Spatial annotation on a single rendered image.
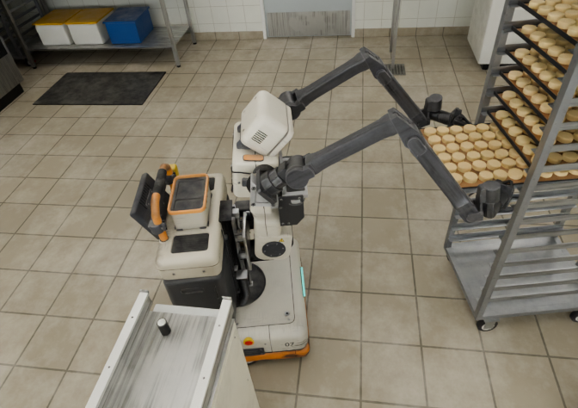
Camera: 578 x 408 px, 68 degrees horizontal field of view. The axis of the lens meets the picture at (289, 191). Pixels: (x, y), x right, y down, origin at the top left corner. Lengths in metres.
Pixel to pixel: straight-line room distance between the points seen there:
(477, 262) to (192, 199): 1.59
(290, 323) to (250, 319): 0.19
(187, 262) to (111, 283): 1.22
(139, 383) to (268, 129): 0.89
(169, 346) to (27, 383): 1.35
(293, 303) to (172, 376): 0.89
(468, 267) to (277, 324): 1.10
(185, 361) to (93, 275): 1.63
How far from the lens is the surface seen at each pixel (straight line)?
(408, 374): 2.33
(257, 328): 2.11
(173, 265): 1.74
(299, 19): 5.46
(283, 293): 2.20
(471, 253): 2.63
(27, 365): 2.79
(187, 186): 1.88
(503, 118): 2.02
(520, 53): 1.89
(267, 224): 1.77
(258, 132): 1.50
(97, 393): 1.43
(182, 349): 1.47
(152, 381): 1.45
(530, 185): 1.76
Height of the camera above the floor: 2.08
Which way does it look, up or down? 42 degrees down
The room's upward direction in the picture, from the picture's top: 6 degrees counter-clockwise
